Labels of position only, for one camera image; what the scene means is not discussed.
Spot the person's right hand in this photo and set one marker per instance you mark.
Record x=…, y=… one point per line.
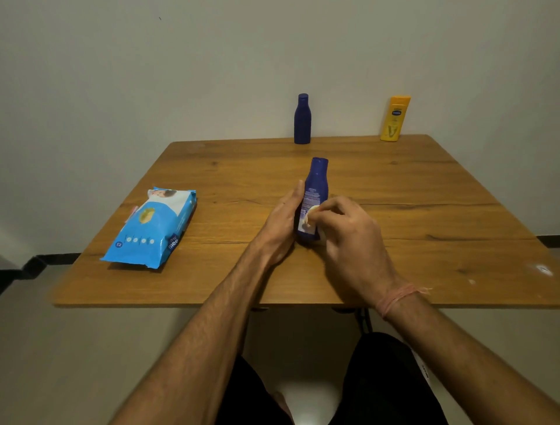
x=354, y=254

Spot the person's left hand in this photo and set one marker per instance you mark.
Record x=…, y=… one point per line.
x=278, y=232

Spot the white wet wipe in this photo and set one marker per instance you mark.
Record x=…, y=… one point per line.
x=311, y=214

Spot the dark blue bottle white print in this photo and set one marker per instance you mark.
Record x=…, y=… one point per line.
x=317, y=179

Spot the dark blue striped bottle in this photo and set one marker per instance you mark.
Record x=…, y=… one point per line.
x=302, y=120

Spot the blue wet wipes pack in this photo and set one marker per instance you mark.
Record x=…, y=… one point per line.
x=148, y=232

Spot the yellow bottle orange cap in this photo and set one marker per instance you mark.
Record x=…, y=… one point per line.
x=395, y=120

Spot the person's right forearm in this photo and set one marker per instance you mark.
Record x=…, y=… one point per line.
x=472, y=363

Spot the person's left forearm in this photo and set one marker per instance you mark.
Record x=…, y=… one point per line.
x=192, y=354

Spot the pink thread wristband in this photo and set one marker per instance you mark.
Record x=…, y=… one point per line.
x=396, y=297

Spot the wooden table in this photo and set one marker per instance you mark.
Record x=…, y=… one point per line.
x=437, y=210

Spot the white smartphone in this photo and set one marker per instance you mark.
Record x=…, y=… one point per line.
x=422, y=368

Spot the black baseboard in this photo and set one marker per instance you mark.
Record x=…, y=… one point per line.
x=52, y=259

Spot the black door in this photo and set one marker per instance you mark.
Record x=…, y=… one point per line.
x=5, y=280

